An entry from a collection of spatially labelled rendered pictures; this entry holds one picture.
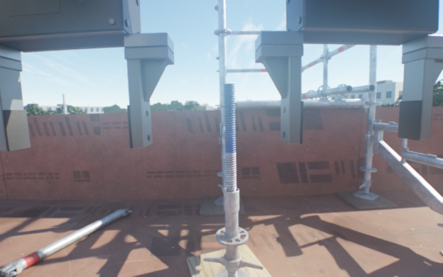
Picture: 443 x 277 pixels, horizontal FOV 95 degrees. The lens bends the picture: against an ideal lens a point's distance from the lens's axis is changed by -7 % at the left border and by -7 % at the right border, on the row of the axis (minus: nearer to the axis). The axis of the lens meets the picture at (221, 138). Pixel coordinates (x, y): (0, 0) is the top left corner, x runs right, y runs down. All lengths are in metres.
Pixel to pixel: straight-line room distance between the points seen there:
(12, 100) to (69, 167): 1.82
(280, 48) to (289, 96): 0.04
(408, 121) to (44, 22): 0.36
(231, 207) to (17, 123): 0.66
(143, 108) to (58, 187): 2.02
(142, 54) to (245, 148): 1.53
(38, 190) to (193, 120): 1.42
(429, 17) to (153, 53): 0.25
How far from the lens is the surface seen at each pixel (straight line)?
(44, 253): 1.42
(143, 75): 0.22
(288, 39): 0.22
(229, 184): 0.78
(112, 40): 0.24
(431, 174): 2.51
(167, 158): 1.75
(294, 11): 0.24
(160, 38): 0.21
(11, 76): 0.30
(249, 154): 1.71
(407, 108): 0.29
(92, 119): 1.93
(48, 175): 2.23
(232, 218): 0.83
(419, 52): 0.29
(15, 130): 0.29
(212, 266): 1.09
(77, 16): 0.24
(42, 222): 1.87
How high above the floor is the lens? 0.69
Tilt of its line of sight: 7 degrees down
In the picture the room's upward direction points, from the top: 1 degrees counter-clockwise
